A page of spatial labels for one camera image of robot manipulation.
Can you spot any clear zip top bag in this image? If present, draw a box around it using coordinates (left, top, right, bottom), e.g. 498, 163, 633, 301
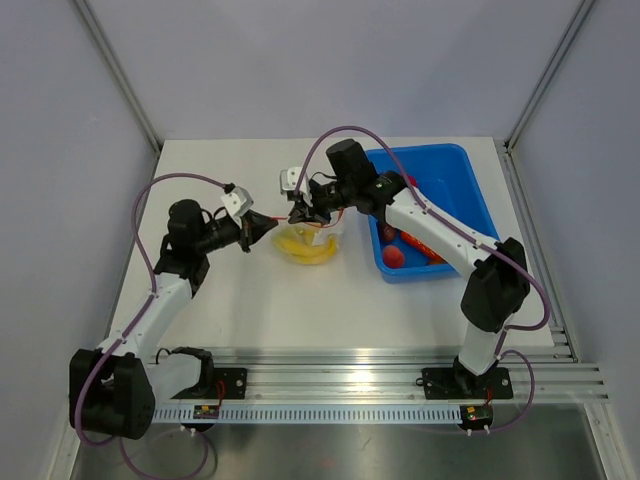
271, 210, 345, 266

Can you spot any yellow banana bunch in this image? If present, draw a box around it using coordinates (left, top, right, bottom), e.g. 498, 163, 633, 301
272, 226, 338, 266

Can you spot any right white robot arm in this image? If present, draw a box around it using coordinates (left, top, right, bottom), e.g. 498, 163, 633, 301
279, 139, 530, 398

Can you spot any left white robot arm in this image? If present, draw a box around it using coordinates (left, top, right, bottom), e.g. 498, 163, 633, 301
69, 199, 278, 439

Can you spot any dark purple plum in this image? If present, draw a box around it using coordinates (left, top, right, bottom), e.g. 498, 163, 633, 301
380, 225, 397, 243

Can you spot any blue plastic bin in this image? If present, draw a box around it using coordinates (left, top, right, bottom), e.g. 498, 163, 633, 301
366, 143, 498, 283

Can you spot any orange carrot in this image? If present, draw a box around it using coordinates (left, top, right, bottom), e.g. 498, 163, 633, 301
400, 231, 446, 265

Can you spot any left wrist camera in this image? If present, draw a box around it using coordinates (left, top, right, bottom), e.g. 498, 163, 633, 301
220, 183, 254, 226

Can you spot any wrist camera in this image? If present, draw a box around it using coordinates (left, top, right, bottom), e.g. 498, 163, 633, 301
220, 183, 254, 226
279, 167, 310, 203

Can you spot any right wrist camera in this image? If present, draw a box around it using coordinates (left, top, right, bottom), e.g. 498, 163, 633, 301
279, 167, 310, 203

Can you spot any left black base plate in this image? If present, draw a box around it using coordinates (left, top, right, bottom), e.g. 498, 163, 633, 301
156, 347, 248, 400

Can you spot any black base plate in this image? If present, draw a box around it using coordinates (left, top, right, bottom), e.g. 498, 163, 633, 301
156, 347, 248, 400
415, 367, 514, 401

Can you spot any left frame post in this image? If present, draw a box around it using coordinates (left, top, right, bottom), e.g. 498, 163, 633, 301
69, 0, 163, 159

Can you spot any frame post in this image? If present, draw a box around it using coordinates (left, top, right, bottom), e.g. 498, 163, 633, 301
69, 0, 163, 159
503, 0, 599, 155

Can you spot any white slotted cable duct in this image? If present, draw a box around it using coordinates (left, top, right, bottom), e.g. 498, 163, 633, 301
151, 403, 462, 425

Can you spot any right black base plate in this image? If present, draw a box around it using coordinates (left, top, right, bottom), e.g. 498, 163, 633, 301
415, 367, 514, 401

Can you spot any aluminium rail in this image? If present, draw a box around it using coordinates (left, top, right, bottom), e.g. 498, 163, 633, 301
67, 349, 609, 404

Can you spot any right frame post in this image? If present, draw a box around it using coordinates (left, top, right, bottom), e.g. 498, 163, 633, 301
503, 0, 599, 155

